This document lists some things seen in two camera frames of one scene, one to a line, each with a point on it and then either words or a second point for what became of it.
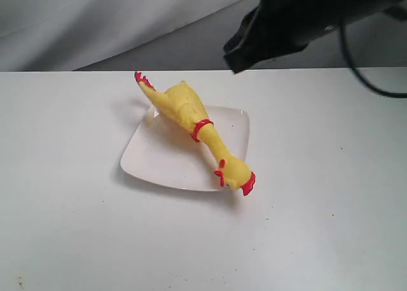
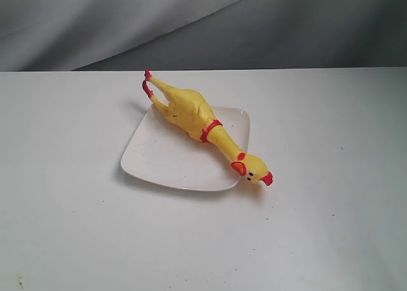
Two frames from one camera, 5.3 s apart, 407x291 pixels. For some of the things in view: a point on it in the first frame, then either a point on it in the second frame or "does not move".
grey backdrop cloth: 53,28 does not move
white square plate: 162,152 does not move
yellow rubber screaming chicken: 180,103 to 191,111
